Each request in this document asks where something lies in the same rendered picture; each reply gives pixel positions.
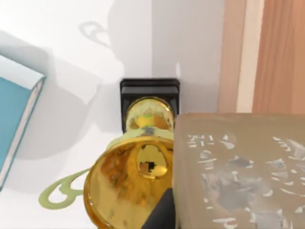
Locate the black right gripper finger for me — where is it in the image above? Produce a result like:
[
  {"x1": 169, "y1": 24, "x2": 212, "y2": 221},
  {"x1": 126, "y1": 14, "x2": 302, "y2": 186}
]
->
[{"x1": 141, "y1": 187, "x2": 177, "y2": 229}]

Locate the gold trophy with black base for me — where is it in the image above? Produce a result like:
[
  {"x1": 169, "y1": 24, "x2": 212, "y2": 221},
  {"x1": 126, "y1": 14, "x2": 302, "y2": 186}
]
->
[{"x1": 38, "y1": 77, "x2": 181, "y2": 229}]

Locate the blue book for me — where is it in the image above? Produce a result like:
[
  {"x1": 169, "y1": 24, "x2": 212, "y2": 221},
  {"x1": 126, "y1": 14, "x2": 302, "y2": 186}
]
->
[{"x1": 0, "y1": 55, "x2": 46, "y2": 191}]

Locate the wooden cupboard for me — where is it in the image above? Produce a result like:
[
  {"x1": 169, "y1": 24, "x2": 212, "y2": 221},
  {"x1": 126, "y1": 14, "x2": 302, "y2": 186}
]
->
[{"x1": 217, "y1": 0, "x2": 305, "y2": 114}]

